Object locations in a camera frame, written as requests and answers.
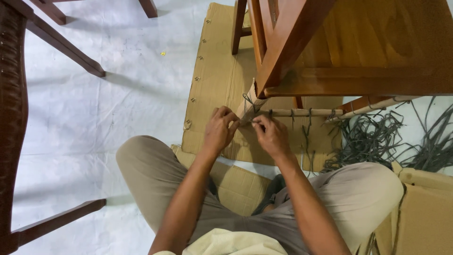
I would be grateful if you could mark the row of copper cardboard staples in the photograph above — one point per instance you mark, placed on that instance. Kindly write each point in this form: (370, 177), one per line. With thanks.
(193, 100)

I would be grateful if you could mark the person's left hand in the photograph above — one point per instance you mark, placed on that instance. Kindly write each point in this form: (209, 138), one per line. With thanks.
(216, 136)

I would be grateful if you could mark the large flat cardboard sheet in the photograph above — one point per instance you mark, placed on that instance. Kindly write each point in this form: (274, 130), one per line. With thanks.
(223, 78)

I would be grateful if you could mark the cardboard wrap on chair leg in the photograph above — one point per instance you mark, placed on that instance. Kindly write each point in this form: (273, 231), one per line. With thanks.
(249, 106)

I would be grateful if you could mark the person's right hand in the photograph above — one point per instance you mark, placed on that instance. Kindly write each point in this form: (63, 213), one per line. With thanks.
(274, 140)

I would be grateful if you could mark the small flat cardboard sheet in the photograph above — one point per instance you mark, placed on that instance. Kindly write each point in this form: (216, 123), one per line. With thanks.
(240, 187)

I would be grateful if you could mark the person's cream shirt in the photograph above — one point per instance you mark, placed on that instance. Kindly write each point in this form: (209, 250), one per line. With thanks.
(230, 244)

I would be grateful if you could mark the light brown wooden chair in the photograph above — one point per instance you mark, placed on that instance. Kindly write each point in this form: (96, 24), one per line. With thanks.
(354, 46)

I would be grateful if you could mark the white plastic floor sheet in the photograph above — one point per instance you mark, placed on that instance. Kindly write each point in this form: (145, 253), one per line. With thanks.
(88, 141)

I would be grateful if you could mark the person's beige trousers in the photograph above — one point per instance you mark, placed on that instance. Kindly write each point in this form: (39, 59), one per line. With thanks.
(354, 202)

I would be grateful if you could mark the dark brown woven chair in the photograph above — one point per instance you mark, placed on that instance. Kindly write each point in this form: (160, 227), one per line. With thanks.
(12, 106)

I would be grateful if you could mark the folded cardboard box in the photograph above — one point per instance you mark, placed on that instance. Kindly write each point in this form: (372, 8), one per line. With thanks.
(424, 216)

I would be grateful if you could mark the reddish brown wooden chair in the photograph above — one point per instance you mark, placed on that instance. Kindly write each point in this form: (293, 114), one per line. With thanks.
(53, 12)

